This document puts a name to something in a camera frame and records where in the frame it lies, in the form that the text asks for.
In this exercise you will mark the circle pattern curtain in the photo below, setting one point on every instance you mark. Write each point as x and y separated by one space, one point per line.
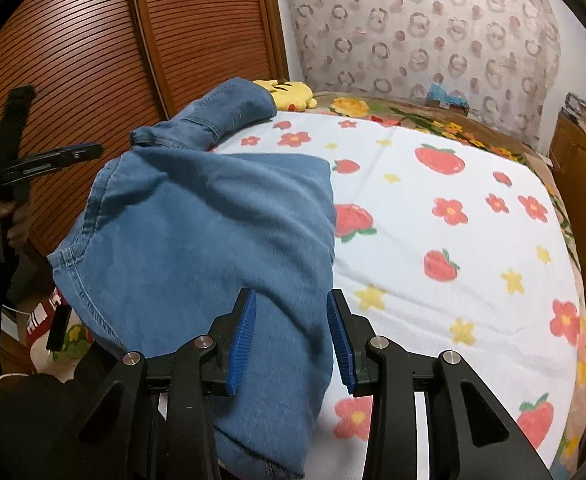
423 35

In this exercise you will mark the yellow plush toy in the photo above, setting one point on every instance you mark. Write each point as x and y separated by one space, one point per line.
295 95

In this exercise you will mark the wooden louvered wardrobe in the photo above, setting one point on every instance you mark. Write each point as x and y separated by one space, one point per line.
98 60

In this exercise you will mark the red white bag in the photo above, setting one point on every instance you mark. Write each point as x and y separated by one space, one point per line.
38 315

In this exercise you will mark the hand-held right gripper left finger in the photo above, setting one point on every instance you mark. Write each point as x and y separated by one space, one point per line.
240 345

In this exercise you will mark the floral blanket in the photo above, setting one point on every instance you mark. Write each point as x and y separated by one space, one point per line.
358 106

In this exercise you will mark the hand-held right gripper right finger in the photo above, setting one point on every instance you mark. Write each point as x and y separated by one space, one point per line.
340 345

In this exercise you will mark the blue denim pants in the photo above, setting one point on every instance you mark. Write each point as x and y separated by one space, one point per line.
198 235

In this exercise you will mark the white strawberry print sheet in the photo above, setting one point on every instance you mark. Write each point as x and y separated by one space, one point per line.
423 240

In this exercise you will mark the black rectangular object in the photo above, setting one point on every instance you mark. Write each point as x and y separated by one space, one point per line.
59 327

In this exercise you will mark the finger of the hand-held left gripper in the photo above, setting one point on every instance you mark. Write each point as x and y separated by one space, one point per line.
85 152

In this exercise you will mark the person's dark clothing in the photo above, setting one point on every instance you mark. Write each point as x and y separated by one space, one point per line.
38 435

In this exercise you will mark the person's left hand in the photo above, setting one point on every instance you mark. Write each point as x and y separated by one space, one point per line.
20 225

